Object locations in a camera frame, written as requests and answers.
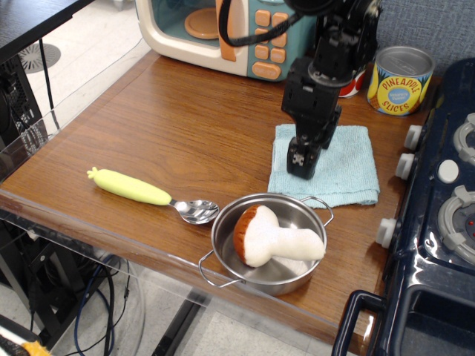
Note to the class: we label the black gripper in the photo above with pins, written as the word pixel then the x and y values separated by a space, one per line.
pixel 315 111

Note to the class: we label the light blue cloth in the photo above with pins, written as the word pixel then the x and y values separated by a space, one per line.
pixel 345 173

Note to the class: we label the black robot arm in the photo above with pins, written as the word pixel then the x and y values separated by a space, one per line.
pixel 345 41

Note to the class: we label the tomato sauce can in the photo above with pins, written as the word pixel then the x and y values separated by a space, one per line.
pixel 354 86

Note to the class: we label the small steel pot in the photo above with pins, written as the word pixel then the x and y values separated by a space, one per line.
pixel 280 275

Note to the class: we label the pineapple slices can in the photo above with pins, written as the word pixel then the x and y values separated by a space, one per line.
pixel 400 79

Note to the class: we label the plush mushroom toy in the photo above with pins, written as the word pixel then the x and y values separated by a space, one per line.
pixel 258 238

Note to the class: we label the toy microwave oven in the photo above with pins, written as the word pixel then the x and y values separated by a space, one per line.
pixel 188 31

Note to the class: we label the dark blue toy stove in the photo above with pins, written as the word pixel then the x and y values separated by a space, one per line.
pixel 427 307

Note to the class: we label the black desk at left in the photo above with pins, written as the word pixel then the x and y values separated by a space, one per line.
pixel 24 22

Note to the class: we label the spoon with green handle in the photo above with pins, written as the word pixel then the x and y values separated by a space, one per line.
pixel 195 212

